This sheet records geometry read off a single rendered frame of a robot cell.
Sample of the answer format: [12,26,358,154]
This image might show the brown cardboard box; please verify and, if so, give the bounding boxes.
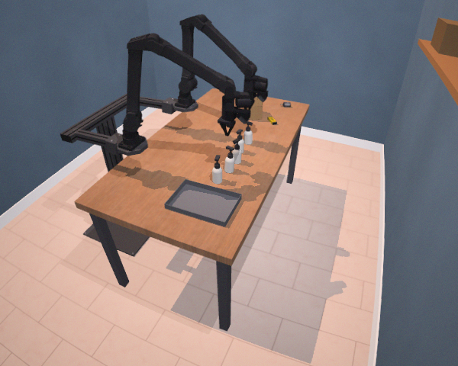
[250,98,263,120]

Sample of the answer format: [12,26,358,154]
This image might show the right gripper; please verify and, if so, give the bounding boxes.
[218,108,236,136]

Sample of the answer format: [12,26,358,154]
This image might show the white pump bottle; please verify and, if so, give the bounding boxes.
[244,121,253,145]
[212,155,222,184]
[224,146,235,173]
[232,138,241,164]
[236,129,244,153]

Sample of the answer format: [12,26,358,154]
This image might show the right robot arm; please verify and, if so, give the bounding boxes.
[118,34,250,151]

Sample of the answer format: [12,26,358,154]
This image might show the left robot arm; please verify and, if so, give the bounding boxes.
[175,14,268,108]

